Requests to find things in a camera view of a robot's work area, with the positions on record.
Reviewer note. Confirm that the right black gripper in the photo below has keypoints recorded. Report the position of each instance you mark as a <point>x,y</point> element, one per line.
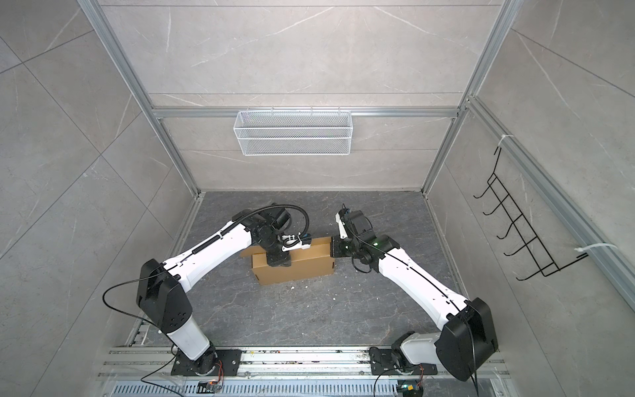
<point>336,244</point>

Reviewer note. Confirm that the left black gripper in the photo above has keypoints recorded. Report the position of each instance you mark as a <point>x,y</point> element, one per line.
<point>284,259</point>

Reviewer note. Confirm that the brown cardboard box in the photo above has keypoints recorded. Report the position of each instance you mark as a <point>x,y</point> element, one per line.
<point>304,263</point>

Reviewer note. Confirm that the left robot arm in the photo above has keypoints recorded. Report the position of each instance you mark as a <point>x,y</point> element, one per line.
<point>162,292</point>

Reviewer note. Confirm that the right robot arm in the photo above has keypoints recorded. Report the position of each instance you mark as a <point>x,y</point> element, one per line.
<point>466,337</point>

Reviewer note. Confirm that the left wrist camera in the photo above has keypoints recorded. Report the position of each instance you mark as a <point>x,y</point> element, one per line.
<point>295,242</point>

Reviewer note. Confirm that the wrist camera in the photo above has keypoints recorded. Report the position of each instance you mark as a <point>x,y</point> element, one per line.
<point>341,228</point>
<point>295,242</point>

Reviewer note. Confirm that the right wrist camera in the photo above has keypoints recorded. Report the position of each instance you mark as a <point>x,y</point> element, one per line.
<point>341,228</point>

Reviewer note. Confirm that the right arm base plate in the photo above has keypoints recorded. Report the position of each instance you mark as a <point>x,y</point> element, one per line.
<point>386,361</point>

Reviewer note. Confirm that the white wire mesh basket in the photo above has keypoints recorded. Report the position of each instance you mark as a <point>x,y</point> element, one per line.
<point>287,133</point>

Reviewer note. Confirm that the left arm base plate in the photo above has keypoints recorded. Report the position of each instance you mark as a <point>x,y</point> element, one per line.
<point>209,364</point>

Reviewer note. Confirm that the black wire hook rack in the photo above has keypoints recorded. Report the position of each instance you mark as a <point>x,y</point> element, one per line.
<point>543,263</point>

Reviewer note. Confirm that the aluminium mounting rail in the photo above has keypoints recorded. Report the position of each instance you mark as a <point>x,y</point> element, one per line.
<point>259,362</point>

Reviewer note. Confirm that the white cable tie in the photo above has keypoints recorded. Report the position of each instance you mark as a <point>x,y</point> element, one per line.
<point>594,246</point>

